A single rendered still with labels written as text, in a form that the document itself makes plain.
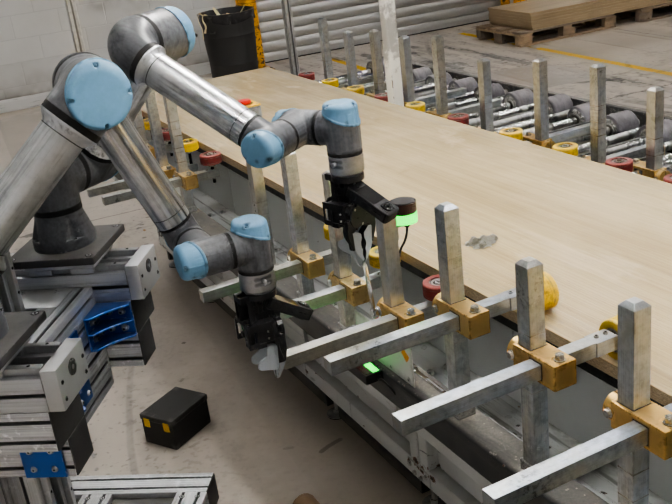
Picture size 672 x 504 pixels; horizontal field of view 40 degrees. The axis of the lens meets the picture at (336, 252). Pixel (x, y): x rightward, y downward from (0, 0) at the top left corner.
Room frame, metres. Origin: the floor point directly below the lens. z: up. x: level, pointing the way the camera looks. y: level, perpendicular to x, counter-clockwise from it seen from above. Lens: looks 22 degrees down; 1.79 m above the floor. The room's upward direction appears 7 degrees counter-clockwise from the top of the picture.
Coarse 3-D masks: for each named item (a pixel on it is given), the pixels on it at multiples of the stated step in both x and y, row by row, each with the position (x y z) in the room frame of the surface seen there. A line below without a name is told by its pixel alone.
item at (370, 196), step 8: (352, 184) 1.86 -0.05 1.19; (360, 184) 1.87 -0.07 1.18; (352, 192) 1.84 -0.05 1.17; (360, 192) 1.84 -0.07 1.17; (368, 192) 1.85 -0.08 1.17; (376, 192) 1.85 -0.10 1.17; (352, 200) 1.85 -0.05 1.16; (360, 200) 1.83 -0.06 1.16; (368, 200) 1.82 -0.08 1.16; (376, 200) 1.83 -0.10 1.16; (384, 200) 1.83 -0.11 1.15; (368, 208) 1.82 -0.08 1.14; (376, 208) 1.80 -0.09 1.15; (384, 208) 1.80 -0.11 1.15; (392, 208) 1.81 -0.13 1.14; (376, 216) 1.81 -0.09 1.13; (384, 216) 1.79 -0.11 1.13; (392, 216) 1.80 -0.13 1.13
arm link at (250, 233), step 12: (240, 216) 1.77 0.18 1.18; (252, 216) 1.76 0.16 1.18; (240, 228) 1.71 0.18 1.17; (252, 228) 1.71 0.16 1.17; (264, 228) 1.73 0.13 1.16; (240, 240) 1.71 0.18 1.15; (252, 240) 1.71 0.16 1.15; (264, 240) 1.72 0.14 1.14; (240, 252) 1.70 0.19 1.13; (252, 252) 1.71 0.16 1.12; (264, 252) 1.72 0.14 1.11; (240, 264) 1.70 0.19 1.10; (252, 264) 1.71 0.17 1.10; (264, 264) 1.72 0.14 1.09
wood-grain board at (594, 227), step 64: (192, 128) 3.74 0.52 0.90; (384, 128) 3.36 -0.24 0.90; (448, 128) 3.25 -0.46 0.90; (320, 192) 2.70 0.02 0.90; (384, 192) 2.63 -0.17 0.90; (448, 192) 2.56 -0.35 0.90; (512, 192) 2.49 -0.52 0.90; (576, 192) 2.42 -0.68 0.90; (640, 192) 2.36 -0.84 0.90; (512, 256) 2.04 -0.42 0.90; (576, 256) 1.99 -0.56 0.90; (640, 256) 1.94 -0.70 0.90; (512, 320) 1.75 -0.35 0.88; (576, 320) 1.67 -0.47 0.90
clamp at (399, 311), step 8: (384, 304) 1.92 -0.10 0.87; (400, 304) 1.91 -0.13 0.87; (408, 304) 1.91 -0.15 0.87; (384, 312) 1.92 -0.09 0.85; (392, 312) 1.88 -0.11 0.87; (400, 312) 1.87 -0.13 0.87; (416, 312) 1.86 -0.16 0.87; (400, 320) 1.85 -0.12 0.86; (408, 320) 1.84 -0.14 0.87; (416, 320) 1.84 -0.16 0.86; (400, 328) 1.86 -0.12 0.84
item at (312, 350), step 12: (432, 312) 1.90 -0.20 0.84; (360, 324) 1.85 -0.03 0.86; (372, 324) 1.85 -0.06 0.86; (384, 324) 1.85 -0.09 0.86; (396, 324) 1.86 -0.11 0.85; (336, 336) 1.81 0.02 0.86; (348, 336) 1.81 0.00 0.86; (360, 336) 1.82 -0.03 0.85; (372, 336) 1.84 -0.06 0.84; (300, 348) 1.78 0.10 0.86; (312, 348) 1.77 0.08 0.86; (324, 348) 1.78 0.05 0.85; (336, 348) 1.80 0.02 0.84; (288, 360) 1.75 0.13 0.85; (300, 360) 1.76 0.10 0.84
